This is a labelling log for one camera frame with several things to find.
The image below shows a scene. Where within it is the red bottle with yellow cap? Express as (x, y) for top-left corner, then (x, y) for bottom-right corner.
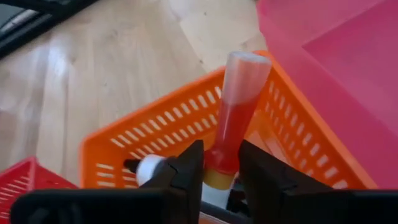
(203, 51), (273, 191)

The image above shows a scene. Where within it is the small food colouring bottle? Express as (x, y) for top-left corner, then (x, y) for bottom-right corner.
(124, 154), (170, 187)

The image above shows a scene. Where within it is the pink plastic tray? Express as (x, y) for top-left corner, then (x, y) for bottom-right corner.
(256, 0), (398, 189)

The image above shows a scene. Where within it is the orange plastic basket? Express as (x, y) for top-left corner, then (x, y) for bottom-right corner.
(79, 49), (379, 224)

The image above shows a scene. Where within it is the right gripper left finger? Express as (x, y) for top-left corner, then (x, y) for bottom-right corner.
(141, 139), (205, 224)

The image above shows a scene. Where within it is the black metal table frame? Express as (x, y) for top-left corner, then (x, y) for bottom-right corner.
(0, 0), (100, 58)

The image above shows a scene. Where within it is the red plastic basket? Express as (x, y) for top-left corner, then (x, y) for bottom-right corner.
(0, 156), (78, 224)

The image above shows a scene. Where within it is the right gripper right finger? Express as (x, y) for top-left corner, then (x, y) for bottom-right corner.
(238, 139), (332, 224)

